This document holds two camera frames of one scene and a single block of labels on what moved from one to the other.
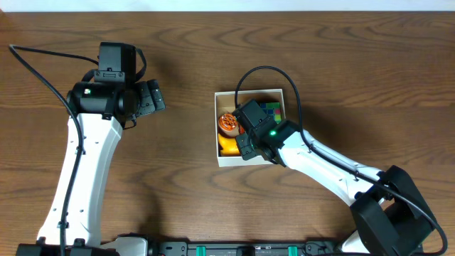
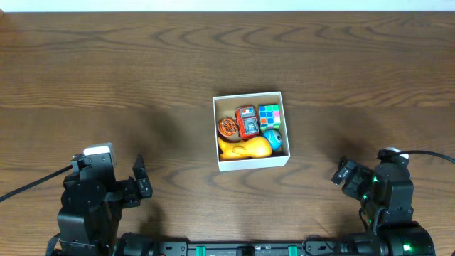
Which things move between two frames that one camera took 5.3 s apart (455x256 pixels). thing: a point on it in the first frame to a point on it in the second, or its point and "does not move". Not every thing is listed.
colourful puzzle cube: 273,108 does not move
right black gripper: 247,147 to 355,178
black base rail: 311,248 does not move
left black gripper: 148,98 to 132,188
